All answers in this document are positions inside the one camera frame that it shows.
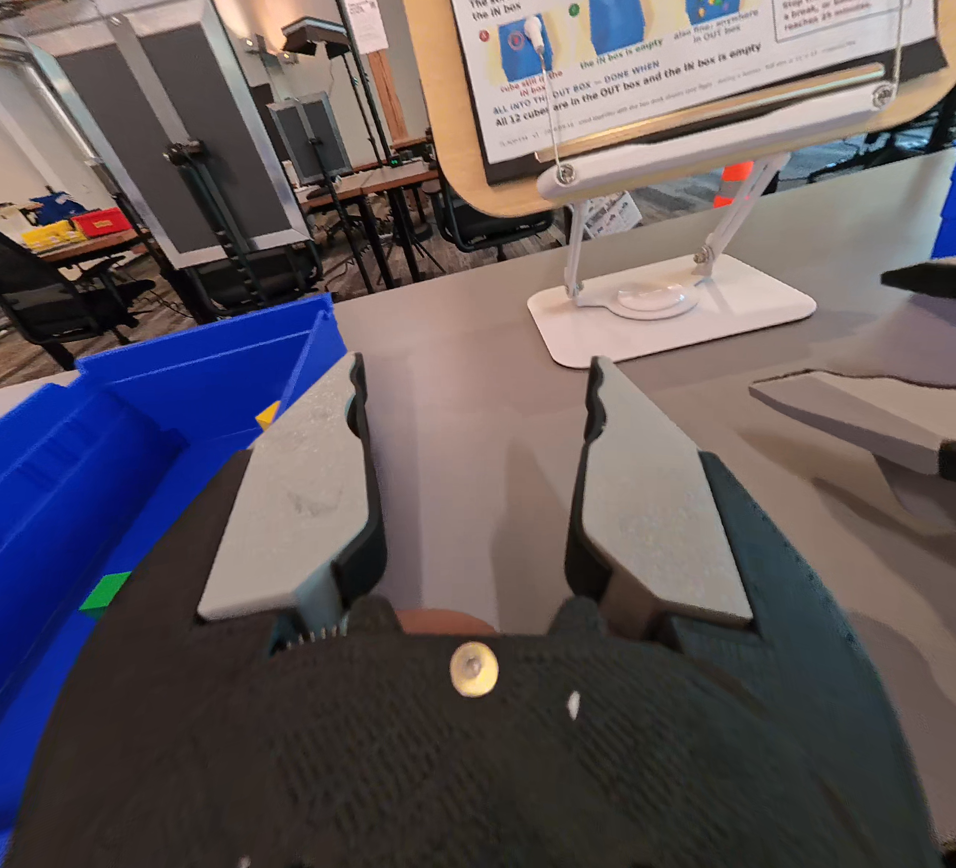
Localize large grey partition panel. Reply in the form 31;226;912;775
51;0;313;270

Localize wooden top desk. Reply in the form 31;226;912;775
299;162;443;290

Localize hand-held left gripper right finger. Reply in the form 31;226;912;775
565;356;754;630

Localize black office chair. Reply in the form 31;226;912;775
435;170;557;262
0;232;156;370

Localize green wooden cube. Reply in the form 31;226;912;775
78;571;133;621

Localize blue plastic bin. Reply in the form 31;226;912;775
928;165;956;262
0;292;350;835

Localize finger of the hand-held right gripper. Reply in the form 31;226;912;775
749;370;956;481
881;259;956;302

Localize printed instruction sheet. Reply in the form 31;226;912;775
431;0;940;165

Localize orange traffic cone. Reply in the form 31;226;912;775
712;161;757;210

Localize printed leaflet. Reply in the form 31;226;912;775
581;191;644;240

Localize wooden board document stand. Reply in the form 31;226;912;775
383;0;956;370

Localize white paper notice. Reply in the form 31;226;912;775
345;0;390;56

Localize yellow plastic bin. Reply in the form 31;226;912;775
21;220;88;254

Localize red plastic bin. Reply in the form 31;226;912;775
72;207;135;239

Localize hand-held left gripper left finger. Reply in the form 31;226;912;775
196;353;388;623

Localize black tripod stand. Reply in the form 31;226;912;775
164;138;258;309

